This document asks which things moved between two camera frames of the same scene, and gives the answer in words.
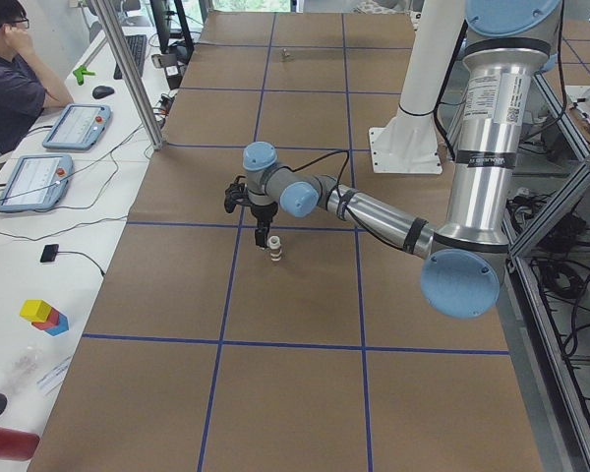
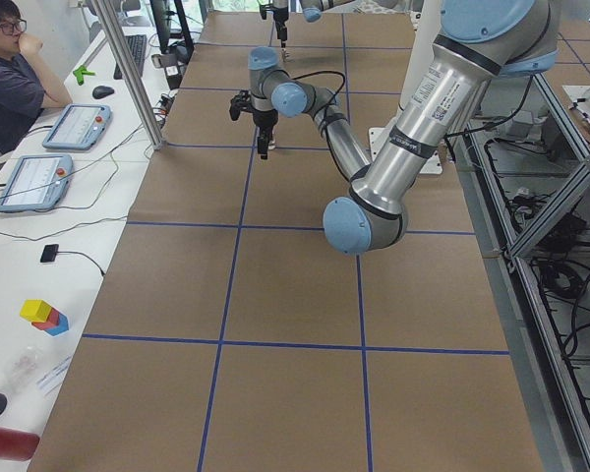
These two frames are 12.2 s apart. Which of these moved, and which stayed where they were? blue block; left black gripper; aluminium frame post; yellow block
Moved: left black gripper
Stayed: aluminium frame post; blue block; yellow block
